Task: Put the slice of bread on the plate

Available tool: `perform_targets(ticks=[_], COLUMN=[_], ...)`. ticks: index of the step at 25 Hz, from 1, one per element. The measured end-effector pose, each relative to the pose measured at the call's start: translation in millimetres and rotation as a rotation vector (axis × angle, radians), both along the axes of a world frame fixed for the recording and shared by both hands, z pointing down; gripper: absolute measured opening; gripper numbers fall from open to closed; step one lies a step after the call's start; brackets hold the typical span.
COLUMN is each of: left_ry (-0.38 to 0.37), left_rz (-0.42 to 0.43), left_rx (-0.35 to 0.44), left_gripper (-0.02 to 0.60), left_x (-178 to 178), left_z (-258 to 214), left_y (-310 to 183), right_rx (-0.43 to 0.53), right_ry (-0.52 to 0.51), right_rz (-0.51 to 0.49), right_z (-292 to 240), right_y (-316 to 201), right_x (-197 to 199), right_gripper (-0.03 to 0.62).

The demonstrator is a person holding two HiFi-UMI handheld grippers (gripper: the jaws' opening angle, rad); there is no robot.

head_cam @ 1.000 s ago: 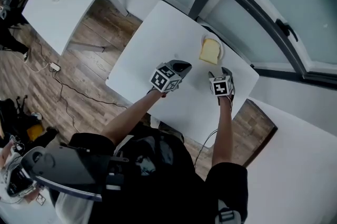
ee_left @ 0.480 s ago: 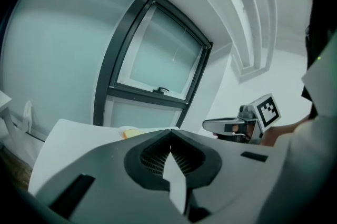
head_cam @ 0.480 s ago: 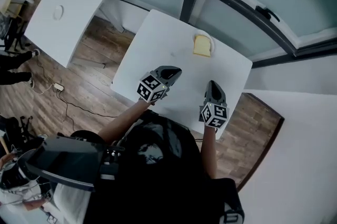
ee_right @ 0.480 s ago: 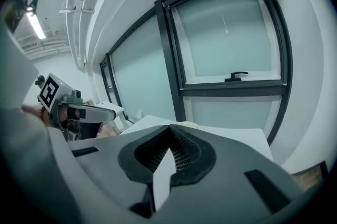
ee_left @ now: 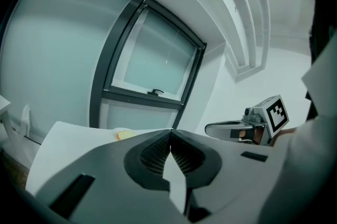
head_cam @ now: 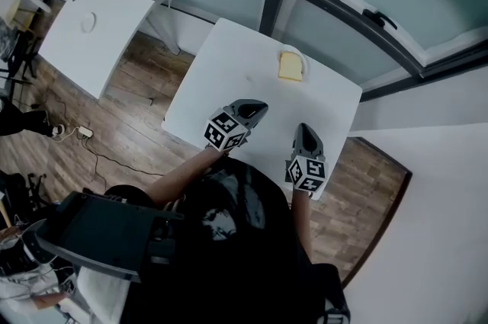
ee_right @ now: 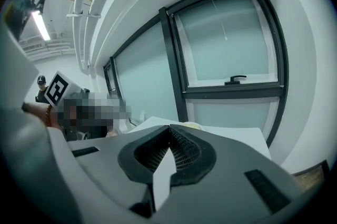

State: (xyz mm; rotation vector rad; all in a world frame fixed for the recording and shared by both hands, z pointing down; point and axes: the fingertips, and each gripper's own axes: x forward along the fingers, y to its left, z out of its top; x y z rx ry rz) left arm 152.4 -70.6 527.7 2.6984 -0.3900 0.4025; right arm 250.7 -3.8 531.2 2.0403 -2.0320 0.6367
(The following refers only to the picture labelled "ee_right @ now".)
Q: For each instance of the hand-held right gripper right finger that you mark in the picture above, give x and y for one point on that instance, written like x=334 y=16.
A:
x=223 y=178

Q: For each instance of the black-framed window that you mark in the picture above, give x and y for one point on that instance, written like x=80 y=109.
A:
x=226 y=41

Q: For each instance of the frosted glass window panel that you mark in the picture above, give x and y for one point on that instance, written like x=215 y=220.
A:
x=147 y=72

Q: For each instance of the black ceiling fixture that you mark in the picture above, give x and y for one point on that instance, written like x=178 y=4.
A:
x=29 y=4

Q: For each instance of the person's left forearm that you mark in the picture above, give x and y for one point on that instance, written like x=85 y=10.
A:
x=35 y=112

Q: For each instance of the ceiling light tube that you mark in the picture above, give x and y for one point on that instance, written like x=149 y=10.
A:
x=40 y=25

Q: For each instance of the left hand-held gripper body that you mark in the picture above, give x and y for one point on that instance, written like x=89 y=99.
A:
x=56 y=88

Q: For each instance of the yellow bread slice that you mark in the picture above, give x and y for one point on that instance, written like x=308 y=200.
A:
x=193 y=126

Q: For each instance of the white ceiling pipe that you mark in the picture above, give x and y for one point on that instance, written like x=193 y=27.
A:
x=78 y=7
x=94 y=7

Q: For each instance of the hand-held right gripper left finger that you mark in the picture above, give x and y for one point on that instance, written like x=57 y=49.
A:
x=110 y=165

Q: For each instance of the white table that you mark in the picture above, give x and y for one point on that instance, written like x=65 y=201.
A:
x=237 y=136

